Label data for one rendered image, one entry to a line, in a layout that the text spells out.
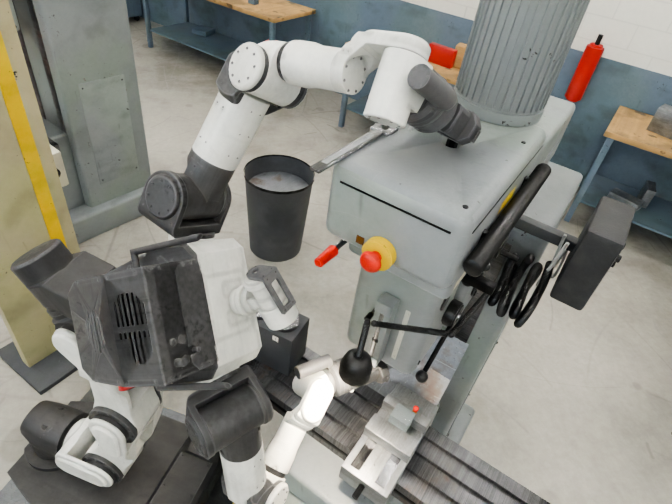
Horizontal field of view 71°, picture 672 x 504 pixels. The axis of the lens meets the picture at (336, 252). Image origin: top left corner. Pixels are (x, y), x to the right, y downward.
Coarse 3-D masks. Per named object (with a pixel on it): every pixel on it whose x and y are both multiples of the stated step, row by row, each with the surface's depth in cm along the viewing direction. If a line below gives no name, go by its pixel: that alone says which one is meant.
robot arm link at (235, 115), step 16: (240, 48) 79; (256, 48) 77; (224, 64) 82; (240, 64) 78; (256, 64) 76; (224, 80) 82; (240, 80) 78; (256, 80) 77; (224, 96) 83; (240, 96) 82; (304, 96) 86; (224, 112) 84; (240, 112) 83; (256, 112) 85; (272, 112) 89; (208, 128) 86; (224, 128) 84; (240, 128) 85; (256, 128) 88; (208, 144) 86; (224, 144) 86; (240, 144) 87; (208, 160) 87; (224, 160) 87; (240, 160) 91
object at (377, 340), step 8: (384, 296) 105; (392, 296) 105; (376, 304) 104; (384, 304) 103; (392, 304) 103; (376, 312) 106; (384, 312) 104; (392, 312) 104; (376, 320) 107; (384, 320) 106; (392, 320) 108; (376, 328) 108; (384, 328) 107; (368, 336) 112; (376, 336) 109; (384, 336) 108; (368, 344) 113; (376, 344) 111; (384, 344) 112; (368, 352) 114; (376, 352) 113; (376, 360) 114
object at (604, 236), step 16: (608, 208) 112; (624, 208) 113; (592, 224) 106; (608, 224) 106; (624, 224) 107; (592, 240) 104; (608, 240) 102; (624, 240) 102; (576, 256) 108; (592, 256) 106; (608, 256) 104; (560, 272) 120; (576, 272) 110; (592, 272) 107; (560, 288) 114; (576, 288) 112; (592, 288) 109; (576, 304) 114
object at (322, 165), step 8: (376, 128) 89; (392, 128) 90; (368, 136) 86; (376, 136) 87; (352, 144) 83; (360, 144) 83; (336, 152) 80; (344, 152) 80; (352, 152) 82; (320, 160) 77; (328, 160) 78; (336, 160) 78; (312, 168) 76; (320, 168) 75
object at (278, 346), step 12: (264, 324) 154; (300, 324) 156; (264, 336) 155; (276, 336) 152; (288, 336) 151; (300, 336) 156; (264, 348) 159; (276, 348) 155; (288, 348) 152; (300, 348) 162; (264, 360) 163; (276, 360) 159; (288, 360) 156; (288, 372) 160
